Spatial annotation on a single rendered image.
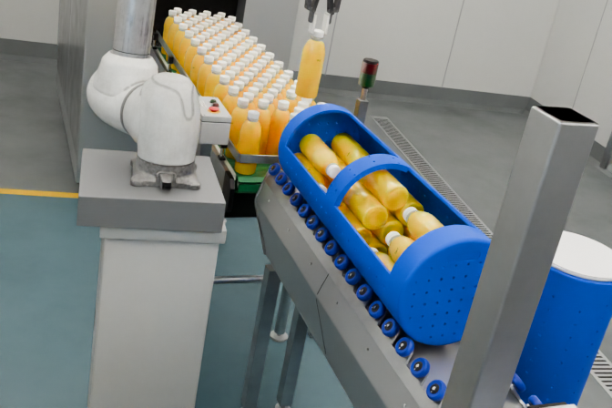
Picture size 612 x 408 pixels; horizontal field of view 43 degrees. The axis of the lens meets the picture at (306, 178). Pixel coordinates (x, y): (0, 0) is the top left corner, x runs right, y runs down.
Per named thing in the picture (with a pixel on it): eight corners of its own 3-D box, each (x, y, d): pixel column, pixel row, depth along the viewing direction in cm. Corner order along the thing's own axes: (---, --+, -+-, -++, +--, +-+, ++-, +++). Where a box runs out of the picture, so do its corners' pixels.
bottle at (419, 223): (460, 236, 172) (421, 199, 188) (433, 252, 172) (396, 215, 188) (469, 257, 176) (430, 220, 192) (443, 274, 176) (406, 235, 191)
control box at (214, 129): (198, 144, 254) (202, 115, 251) (186, 122, 271) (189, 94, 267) (228, 145, 258) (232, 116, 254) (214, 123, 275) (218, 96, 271)
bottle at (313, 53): (291, 89, 252) (301, 34, 245) (310, 89, 256) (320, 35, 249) (301, 96, 247) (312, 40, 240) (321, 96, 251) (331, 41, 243)
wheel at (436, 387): (446, 387, 159) (452, 392, 160) (436, 373, 162) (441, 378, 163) (431, 402, 159) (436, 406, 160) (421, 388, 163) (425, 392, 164)
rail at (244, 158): (239, 163, 259) (240, 155, 258) (239, 162, 260) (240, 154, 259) (348, 166, 274) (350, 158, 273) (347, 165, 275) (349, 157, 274)
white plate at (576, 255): (594, 232, 235) (592, 235, 236) (512, 226, 228) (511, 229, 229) (647, 280, 211) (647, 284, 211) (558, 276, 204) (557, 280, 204)
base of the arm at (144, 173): (128, 191, 195) (130, 170, 193) (130, 162, 215) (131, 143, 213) (201, 196, 199) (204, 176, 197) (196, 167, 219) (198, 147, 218)
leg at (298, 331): (277, 415, 290) (306, 270, 266) (272, 404, 295) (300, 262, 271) (291, 413, 292) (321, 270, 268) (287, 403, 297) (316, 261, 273)
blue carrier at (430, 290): (390, 355, 174) (408, 245, 163) (274, 188, 248) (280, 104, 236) (498, 338, 184) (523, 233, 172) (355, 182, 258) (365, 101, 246)
